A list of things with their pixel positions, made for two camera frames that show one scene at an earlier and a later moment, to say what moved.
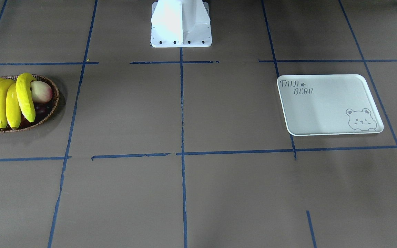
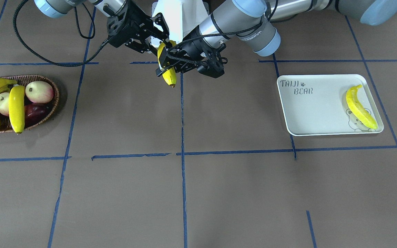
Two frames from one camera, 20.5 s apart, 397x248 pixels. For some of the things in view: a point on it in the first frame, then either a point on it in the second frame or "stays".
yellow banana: x=23 y=81 -> x=357 y=109
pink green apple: x=41 y=92 stays
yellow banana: x=12 y=107 -> x=170 y=77
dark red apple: x=41 y=110 stays
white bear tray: x=324 y=104 stays
